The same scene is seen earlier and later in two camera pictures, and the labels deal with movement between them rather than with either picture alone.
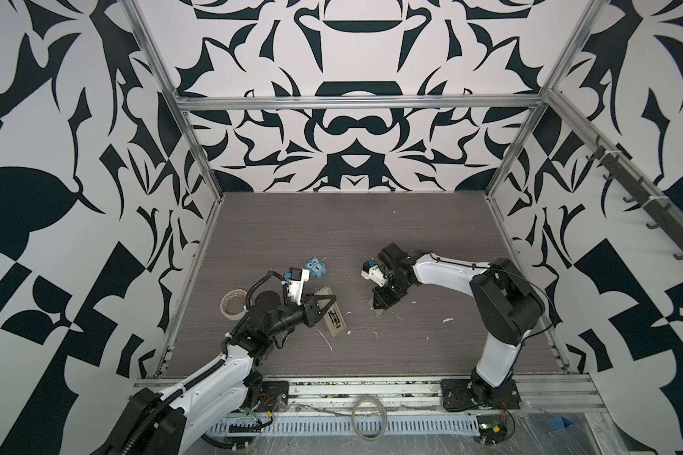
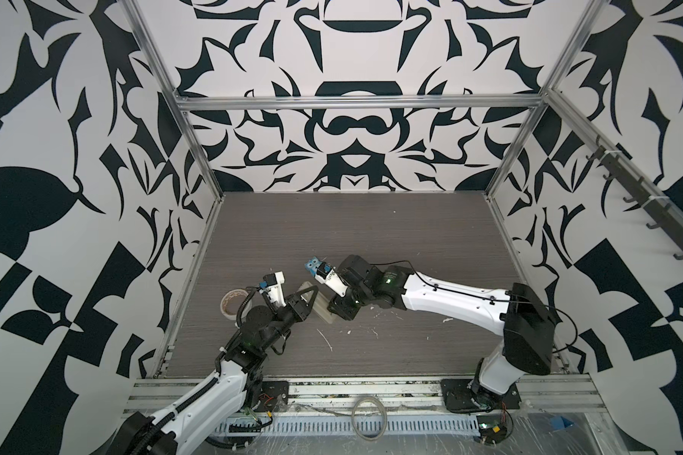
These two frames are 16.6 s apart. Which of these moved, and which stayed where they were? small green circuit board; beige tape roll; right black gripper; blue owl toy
Moved: right black gripper
Stayed: blue owl toy; small green circuit board; beige tape roll
